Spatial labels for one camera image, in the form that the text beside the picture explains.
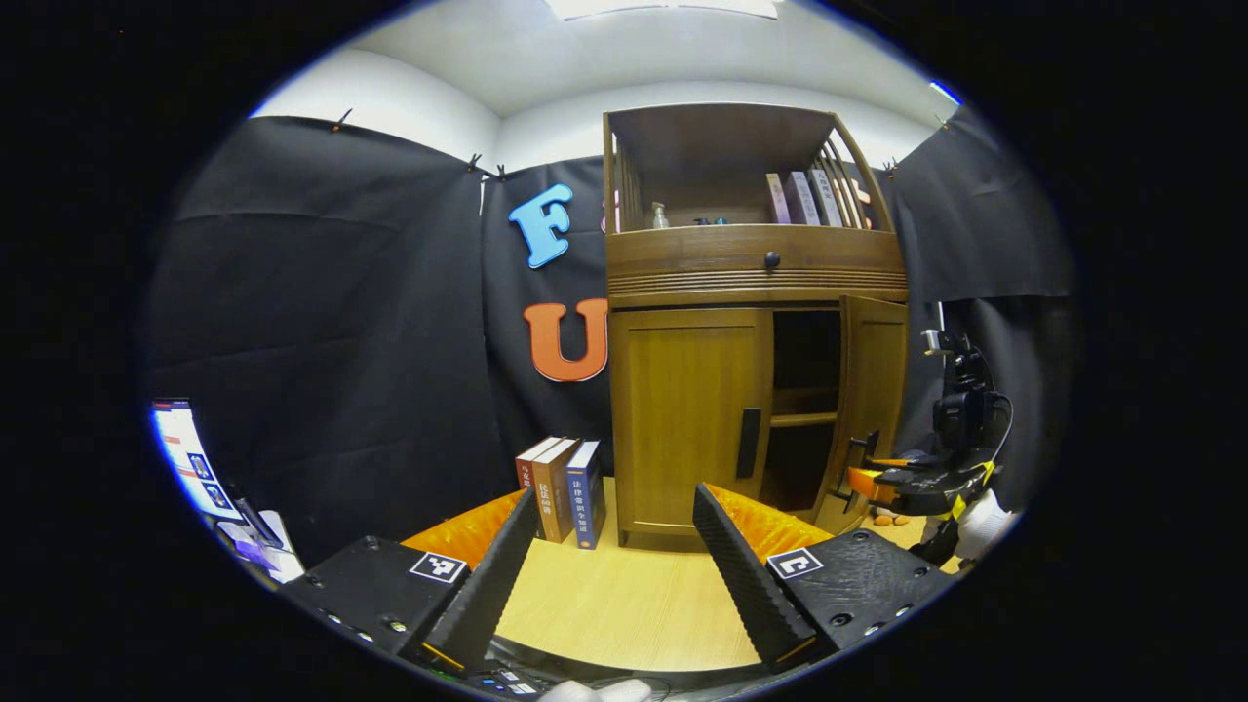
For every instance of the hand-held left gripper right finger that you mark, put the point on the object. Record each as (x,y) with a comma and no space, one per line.
(746,585)

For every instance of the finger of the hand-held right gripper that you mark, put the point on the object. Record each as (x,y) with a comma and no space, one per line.
(892,486)
(902,463)

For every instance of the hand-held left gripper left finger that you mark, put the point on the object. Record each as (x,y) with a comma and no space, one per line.
(487,595)

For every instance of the wooden shoe cabinet door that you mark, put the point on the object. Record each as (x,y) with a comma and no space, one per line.
(682,419)
(873,380)

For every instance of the wooden double-door shoe cabinet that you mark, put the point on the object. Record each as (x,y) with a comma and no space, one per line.
(682,263)

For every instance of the black control box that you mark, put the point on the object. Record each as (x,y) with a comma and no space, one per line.
(507,680)

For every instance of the brown book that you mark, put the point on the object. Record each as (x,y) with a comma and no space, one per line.
(554,487)

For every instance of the blue book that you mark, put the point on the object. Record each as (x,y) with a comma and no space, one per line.
(585,497)

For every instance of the white paper pile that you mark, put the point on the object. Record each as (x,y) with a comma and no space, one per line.
(258,546)

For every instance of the white upright book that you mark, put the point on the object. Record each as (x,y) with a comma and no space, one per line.
(827,197)

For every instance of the grey upright book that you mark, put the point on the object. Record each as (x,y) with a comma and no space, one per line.
(803,198)

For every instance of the pink upright book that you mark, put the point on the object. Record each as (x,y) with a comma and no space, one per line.
(778,200)

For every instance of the black backdrop cloth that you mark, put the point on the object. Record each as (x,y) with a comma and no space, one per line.
(322,341)

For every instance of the clear pump bottle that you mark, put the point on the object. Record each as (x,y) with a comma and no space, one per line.
(660,218)

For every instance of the large ceiling light panel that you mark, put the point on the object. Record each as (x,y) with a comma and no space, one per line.
(663,8)

